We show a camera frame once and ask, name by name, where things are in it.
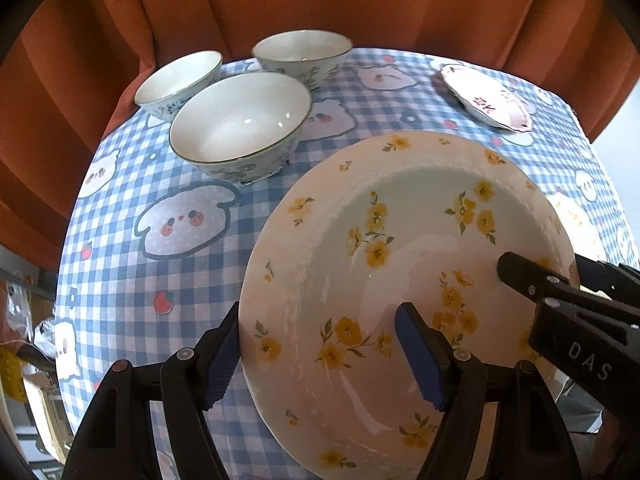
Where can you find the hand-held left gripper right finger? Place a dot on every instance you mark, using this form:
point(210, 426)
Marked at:
point(420, 355)

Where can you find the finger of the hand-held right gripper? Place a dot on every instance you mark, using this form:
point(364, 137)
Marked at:
point(607, 277)
point(537, 280)

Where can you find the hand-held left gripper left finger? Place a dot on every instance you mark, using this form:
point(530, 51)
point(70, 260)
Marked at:
point(223, 360)

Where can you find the yellow floral plate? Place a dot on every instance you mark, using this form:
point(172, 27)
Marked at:
point(360, 280)

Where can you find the small pink scalloped plate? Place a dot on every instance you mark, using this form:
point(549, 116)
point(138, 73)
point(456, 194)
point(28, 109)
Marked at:
point(487, 95)

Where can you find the white bowl blue floral outside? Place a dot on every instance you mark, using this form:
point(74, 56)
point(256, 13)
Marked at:
point(240, 120)
point(300, 52)
point(175, 82)

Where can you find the cluttered shelf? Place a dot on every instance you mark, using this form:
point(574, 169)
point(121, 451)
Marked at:
point(35, 410)

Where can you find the blue checkered cartoon tablecloth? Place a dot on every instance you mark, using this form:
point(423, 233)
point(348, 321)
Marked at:
point(150, 175)

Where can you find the yellow perforated object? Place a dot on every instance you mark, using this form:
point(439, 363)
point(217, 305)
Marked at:
point(12, 372)

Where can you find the orange curtain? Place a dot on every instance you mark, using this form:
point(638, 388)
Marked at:
point(350, 0)

